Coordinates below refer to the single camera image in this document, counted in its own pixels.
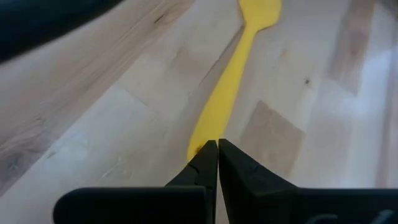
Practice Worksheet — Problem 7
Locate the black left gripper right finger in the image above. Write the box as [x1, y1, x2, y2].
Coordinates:
[218, 138, 299, 224]

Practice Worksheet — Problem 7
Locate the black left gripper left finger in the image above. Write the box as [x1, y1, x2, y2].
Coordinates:
[164, 139, 218, 189]

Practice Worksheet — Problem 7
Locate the yellow silicone spoon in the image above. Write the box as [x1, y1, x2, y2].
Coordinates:
[185, 0, 283, 162]

